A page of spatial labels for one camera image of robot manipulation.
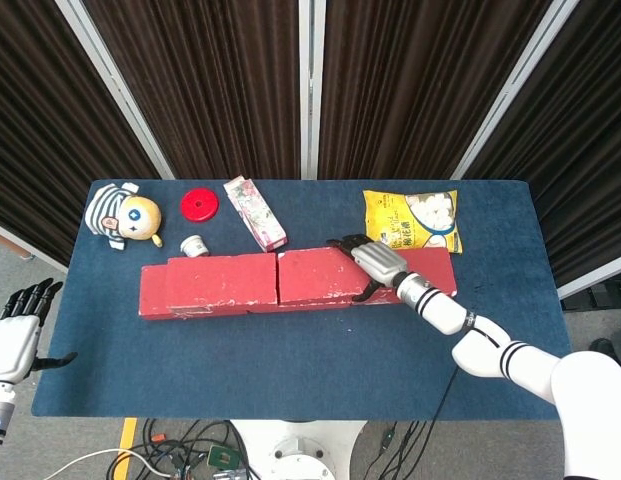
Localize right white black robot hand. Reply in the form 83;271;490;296
325;233;409;303

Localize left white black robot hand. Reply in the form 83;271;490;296
0;277;79;385

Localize red foam brick grey patch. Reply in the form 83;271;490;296
165;253;280;309

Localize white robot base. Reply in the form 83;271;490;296
229;418;369;480

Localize yellow marshmallow bag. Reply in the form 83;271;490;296
362;188;464;255

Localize floral tissue pack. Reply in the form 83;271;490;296
223;175;290;253

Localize yellow floor tape strip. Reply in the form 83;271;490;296
109;418;139;480

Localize brown fabric divider panel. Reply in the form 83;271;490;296
319;0;556;180
464;0;621;301
0;0;161;274
82;0;304;180

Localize blue table cloth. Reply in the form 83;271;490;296
30;178;574;421

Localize striped yellow plush toy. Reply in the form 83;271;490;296
84;182;165;251

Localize small white jar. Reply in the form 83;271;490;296
179;235;210;256

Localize red round plastic disc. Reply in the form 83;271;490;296
180;187;220;224

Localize dark equipment with green light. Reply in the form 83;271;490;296
562;277;621;312

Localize green circuit board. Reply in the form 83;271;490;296
207;443;241;471

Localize black rounded floor object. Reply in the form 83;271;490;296
589;338;621;362

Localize white cable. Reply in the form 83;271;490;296
42;447;166;480

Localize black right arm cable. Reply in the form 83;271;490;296
428;319;511;436

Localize black cable green connector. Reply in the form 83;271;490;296
369;419;429;480

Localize white divider frame post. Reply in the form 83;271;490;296
449;0;584;181
298;0;325;180
54;0;176;180

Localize black cable tangle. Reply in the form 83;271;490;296
139;418;251;480

